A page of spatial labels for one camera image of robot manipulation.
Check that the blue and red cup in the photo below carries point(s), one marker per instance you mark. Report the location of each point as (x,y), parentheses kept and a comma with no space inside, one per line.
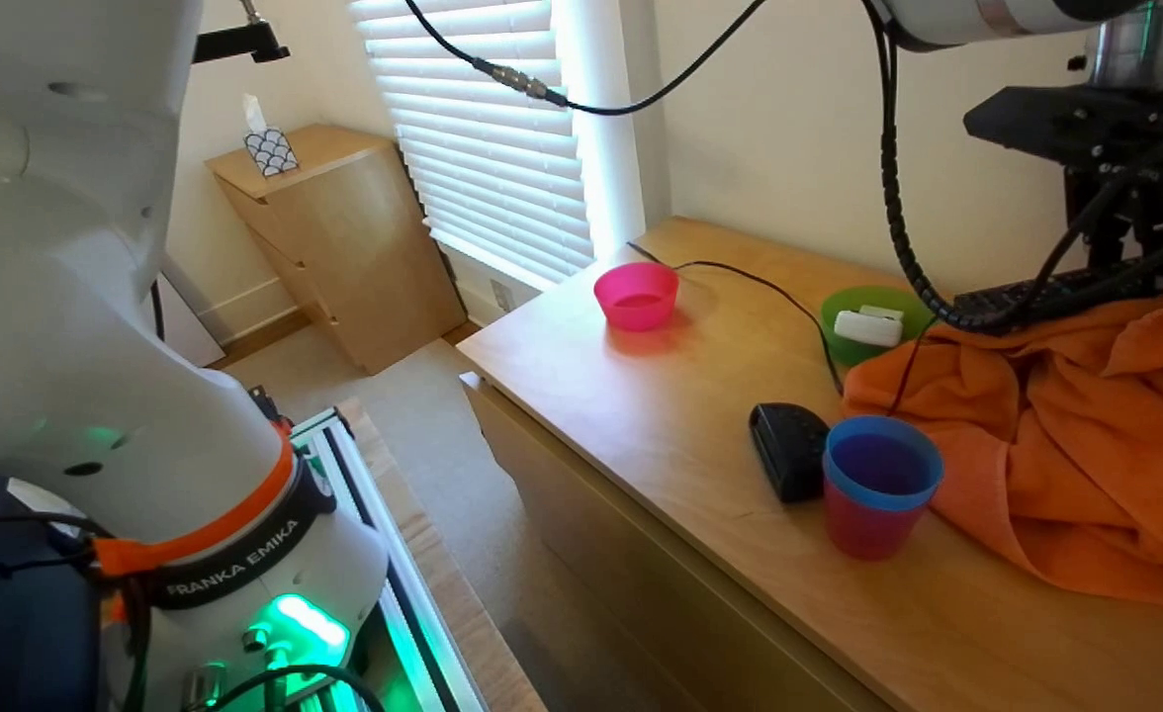
(882,489)

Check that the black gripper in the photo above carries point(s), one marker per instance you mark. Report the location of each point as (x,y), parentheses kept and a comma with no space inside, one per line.
(1156,143)

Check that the red plastic bowl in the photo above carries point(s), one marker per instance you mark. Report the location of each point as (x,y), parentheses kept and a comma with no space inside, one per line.
(638,300)

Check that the black tv remote control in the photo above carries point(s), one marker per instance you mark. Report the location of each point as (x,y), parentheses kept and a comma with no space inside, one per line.
(1017,304)

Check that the wooden baseboard strip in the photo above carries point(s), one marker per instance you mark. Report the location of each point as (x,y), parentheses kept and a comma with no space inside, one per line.
(258,337)

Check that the light wooden cabinet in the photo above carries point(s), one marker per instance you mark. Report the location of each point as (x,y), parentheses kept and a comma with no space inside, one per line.
(345,251)

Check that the black mounted camera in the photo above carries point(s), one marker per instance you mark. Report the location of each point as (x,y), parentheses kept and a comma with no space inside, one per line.
(245,46)

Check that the orange cloth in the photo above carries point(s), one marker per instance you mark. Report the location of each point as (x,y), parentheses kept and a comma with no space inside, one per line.
(1081,449)

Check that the white window frame post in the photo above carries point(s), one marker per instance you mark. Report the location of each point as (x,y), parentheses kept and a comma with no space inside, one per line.
(602,119)

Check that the dark blue bag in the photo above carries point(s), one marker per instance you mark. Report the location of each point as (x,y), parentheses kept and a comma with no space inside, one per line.
(13,609)

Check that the aluminium robot stand frame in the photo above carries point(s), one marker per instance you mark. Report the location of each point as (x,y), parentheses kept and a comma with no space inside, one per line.
(399,595)

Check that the white small electronic device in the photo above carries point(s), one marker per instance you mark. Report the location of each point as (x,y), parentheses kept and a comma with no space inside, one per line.
(870,328)

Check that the green plastic bowl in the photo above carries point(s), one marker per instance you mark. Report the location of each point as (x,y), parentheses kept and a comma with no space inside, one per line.
(871,353)

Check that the black flat electronic box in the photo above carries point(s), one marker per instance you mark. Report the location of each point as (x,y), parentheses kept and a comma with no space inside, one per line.
(784,449)

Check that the patterned tissue box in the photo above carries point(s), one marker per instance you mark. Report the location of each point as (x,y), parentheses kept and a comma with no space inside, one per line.
(271,148)

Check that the white window blinds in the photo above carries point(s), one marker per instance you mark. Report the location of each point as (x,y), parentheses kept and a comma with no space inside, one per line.
(487,133)

